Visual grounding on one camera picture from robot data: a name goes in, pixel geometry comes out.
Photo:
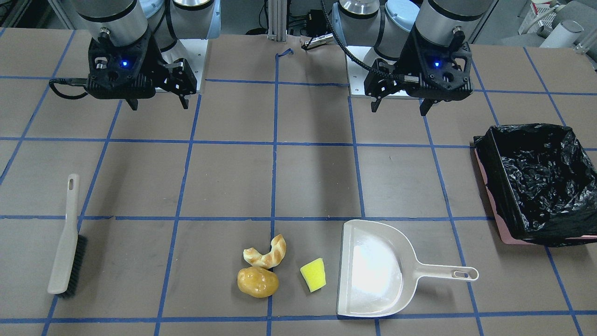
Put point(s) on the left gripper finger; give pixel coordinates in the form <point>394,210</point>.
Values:
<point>425,106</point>
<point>375,103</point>

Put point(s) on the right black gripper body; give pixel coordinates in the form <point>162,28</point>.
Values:
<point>154,59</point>

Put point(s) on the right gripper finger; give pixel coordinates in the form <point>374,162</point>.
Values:
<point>183,100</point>
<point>132,103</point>

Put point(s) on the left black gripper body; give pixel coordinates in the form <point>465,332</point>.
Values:
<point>405,59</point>

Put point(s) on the beige hand brush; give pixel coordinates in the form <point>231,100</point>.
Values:
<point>71,247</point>

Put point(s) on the beige plastic dustpan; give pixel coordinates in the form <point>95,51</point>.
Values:
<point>379,270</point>

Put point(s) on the yellow sponge piece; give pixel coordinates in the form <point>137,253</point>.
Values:
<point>314,274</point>

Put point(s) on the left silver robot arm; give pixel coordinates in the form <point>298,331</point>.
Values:
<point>367,30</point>

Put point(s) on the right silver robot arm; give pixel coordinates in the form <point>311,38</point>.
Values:
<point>125,21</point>

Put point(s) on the black trash bag liner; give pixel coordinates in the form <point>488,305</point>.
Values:
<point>542,180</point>

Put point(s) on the pink bin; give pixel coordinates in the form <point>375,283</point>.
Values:
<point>503,229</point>

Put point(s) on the white cylinder in background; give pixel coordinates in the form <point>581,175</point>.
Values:
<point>563,36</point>

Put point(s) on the aluminium frame post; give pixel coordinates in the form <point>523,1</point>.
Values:
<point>277,20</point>

